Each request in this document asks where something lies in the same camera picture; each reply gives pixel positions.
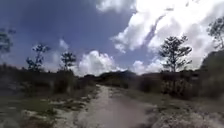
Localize tall thin pine tree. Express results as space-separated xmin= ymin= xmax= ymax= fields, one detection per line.
xmin=25 ymin=43 xmax=52 ymax=72
xmin=206 ymin=15 xmax=224 ymax=51
xmin=158 ymin=35 xmax=194 ymax=73
xmin=59 ymin=51 xmax=78 ymax=72

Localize pale sandy dirt track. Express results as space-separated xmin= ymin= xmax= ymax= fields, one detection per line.
xmin=54 ymin=84 xmax=161 ymax=128

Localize dark scrub bushes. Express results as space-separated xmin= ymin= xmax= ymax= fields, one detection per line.
xmin=0 ymin=63 xmax=98 ymax=98
xmin=94 ymin=49 xmax=224 ymax=100

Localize patchy grass ground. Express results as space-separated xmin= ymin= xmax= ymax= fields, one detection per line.
xmin=0 ymin=84 xmax=101 ymax=128
xmin=109 ymin=86 xmax=224 ymax=128

